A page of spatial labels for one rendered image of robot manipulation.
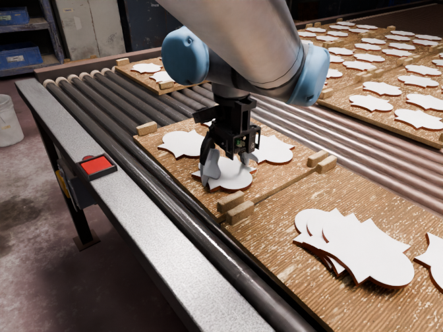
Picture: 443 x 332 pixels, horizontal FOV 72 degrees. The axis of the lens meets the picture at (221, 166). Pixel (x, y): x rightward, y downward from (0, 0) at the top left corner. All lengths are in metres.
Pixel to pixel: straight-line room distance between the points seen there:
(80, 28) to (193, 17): 4.86
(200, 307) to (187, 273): 0.07
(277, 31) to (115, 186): 0.57
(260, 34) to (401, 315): 0.44
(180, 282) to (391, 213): 0.43
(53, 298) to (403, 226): 1.54
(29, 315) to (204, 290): 1.34
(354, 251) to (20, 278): 1.70
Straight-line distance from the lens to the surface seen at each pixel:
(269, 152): 0.79
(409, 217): 0.71
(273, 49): 0.29
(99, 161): 0.83
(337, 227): 0.58
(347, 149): 0.91
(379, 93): 1.28
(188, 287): 0.54
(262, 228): 0.59
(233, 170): 0.70
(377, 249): 0.57
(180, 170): 0.74
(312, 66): 0.38
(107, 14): 5.12
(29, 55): 5.00
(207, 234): 0.60
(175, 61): 0.44
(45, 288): 1.85
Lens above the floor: 1.36
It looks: 35 degrees down
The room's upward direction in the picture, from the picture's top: straight up
